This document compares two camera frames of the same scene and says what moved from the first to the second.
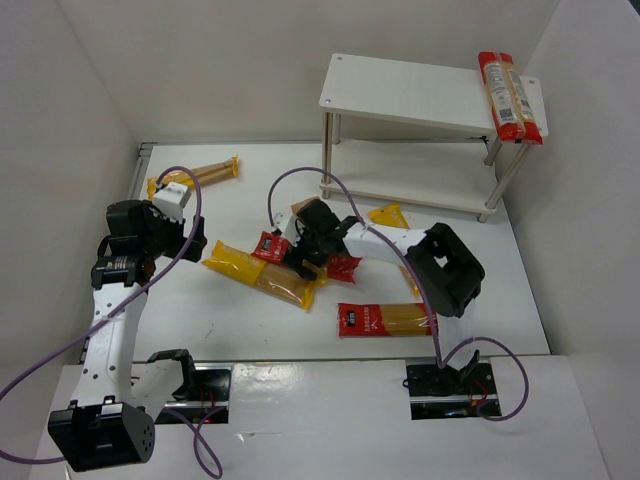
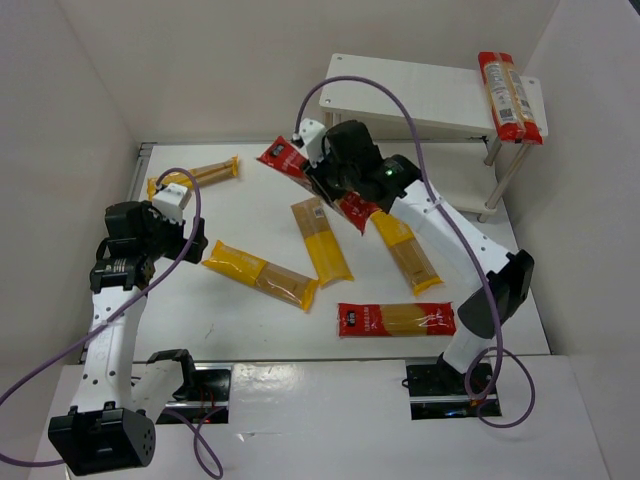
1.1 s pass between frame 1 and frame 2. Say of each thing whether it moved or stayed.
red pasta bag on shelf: stayed
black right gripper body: moved
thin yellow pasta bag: stayed
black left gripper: stayed
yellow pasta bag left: stayed
